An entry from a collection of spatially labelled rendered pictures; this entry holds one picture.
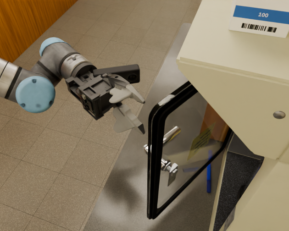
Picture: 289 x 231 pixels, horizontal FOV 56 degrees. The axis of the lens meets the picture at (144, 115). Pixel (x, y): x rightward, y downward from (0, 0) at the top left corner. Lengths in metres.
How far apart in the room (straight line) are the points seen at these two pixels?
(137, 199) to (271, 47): 0.59
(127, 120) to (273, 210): 0.37
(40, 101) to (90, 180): 1.33
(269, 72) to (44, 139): 2.00
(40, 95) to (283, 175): 0.46
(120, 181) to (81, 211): 1.03
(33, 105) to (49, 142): 1.53
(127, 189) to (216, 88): 0.58
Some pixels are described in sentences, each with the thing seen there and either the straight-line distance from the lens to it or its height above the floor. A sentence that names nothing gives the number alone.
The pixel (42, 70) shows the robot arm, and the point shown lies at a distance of 0.73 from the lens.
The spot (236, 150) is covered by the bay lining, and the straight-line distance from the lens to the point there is 0.78.
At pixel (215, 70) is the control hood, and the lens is 0.23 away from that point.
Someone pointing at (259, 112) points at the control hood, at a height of 1.47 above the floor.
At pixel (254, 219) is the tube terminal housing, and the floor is 1.27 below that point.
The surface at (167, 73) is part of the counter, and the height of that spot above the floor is 0.94.
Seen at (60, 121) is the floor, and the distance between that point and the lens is 2.22.
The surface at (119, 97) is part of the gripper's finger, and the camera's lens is 0.56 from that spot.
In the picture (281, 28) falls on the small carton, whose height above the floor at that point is 1.52.
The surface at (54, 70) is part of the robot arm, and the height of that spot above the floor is 1.20.
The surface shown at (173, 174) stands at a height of 1.20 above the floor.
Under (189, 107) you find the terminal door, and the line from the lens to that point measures 0.42.
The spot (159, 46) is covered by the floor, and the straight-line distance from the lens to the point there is 2.84.
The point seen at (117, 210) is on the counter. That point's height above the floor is 0.94.
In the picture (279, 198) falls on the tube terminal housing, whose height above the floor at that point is 1.34.
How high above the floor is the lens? 1.65
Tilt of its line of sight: 50 degrees down
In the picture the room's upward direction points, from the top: straight up
